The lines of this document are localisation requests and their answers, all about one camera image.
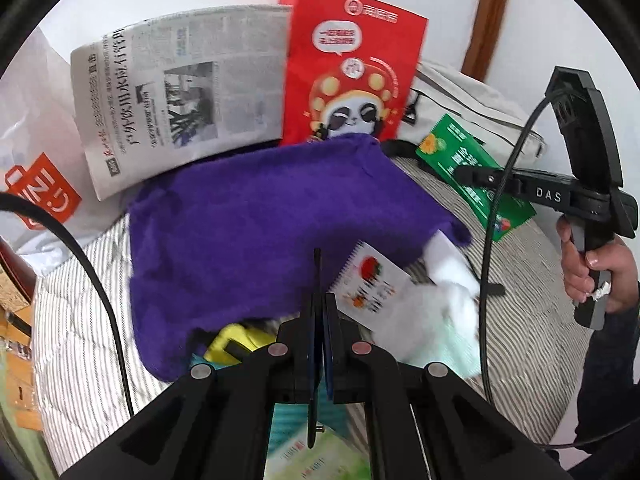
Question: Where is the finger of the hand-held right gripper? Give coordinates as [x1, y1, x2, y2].
[453, 166, 521, 192]

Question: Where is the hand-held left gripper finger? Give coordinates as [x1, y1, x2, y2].
[325, 292, 572, 480]
[60, 291, 324, 480]

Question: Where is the white paper towel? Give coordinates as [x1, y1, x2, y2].
[375, 282, 482, 382]

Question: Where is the person's right forearm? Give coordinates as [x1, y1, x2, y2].
[570, 304, 640, 480]

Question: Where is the person's right hand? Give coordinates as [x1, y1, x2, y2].
[556, 219, 640, 314]

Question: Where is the white canvas bag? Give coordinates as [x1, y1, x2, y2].
[382, 60, 549, 172]

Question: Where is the white strawberry print card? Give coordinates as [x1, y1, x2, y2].
[327, 241, 412, 334]

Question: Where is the yellow pouch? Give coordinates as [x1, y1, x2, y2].
[202, 323, 275, 366]

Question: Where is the green white packet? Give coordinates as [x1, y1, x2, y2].
[264, 430, 374, 480]

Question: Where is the purple towel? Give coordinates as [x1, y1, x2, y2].
[127, 133, 474, 384]

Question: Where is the red panda paper bag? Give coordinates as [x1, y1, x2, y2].
[278, 0, 429, 147]

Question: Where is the folded newspaper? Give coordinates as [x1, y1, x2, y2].
[70, 4, 294, 202]

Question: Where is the wooden cabinet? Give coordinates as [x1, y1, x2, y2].
[0, 238, 47, 432]

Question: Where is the white plastic shopping bag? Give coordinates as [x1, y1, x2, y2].
[0, 29, 132, 272]

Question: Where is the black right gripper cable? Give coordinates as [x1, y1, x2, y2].
[478, 87, 640, 451]

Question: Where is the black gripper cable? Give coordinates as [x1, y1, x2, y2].
[478, 87, 640, 451]
[0, 192, 136, 418]

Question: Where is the wooden door frame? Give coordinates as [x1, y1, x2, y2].
[460, 0, 514, 79]

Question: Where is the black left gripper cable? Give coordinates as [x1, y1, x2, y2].
[0, 192, 136, 418]

